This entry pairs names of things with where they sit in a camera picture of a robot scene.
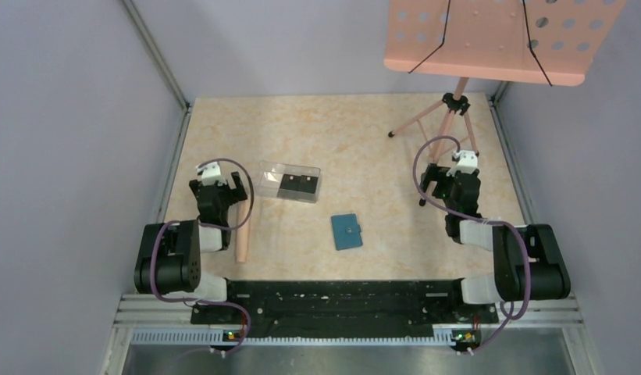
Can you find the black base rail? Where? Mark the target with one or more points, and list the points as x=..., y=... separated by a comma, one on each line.
x=352, y=309

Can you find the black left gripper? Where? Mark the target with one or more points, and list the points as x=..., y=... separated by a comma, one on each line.
x=240, y=193

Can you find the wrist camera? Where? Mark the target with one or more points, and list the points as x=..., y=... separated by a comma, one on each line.
x=210, y=174
x=466, y=161

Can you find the black credit cards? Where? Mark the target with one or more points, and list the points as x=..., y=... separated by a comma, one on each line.
x=298, y=186

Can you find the clear acrylic card box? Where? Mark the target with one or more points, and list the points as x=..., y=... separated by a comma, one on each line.
x=271, y=173

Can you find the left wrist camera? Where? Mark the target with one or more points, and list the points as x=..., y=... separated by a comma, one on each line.
x=210, y=174

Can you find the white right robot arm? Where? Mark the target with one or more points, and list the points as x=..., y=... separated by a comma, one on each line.
x=527, y=261

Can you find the pink music stand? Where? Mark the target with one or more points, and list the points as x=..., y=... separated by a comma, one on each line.
x=533, y=42

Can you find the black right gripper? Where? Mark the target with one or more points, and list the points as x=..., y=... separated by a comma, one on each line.
x=436, y=173

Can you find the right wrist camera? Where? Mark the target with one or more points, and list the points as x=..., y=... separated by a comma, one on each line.
x=466, y=161

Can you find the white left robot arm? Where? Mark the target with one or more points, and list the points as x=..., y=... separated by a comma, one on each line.
x=169, y=256

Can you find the blue leather card holder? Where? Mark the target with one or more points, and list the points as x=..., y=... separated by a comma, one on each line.
x=346, y=231

